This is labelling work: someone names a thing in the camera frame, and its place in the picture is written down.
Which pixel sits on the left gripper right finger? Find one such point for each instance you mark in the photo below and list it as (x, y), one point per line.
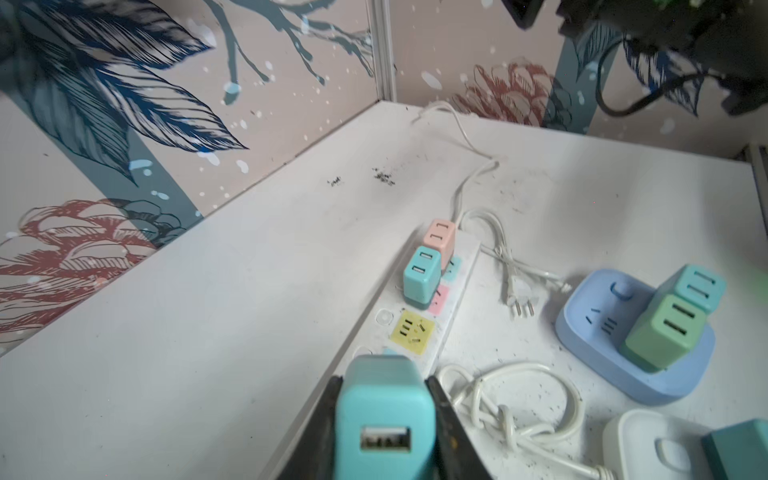
(455, 457)

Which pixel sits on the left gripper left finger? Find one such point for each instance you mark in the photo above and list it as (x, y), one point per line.
(314, 453)

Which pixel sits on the teal plug adapter cluster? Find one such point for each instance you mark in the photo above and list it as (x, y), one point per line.
(385, 421)
(738, 452)

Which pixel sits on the white multicolour power strip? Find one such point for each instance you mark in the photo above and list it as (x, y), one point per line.
(391, 326)

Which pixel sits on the white square socket cube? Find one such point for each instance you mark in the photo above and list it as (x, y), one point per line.
(645, 444)

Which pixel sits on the blue square socket cube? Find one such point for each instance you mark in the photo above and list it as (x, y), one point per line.
(596, 319)

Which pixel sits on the pink plug adapter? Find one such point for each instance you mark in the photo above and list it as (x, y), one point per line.
(440, 236)

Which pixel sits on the green plug adapter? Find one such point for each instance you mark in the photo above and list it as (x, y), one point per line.
(664, 333)

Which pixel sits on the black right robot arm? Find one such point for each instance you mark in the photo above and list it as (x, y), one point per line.
(674, 43)

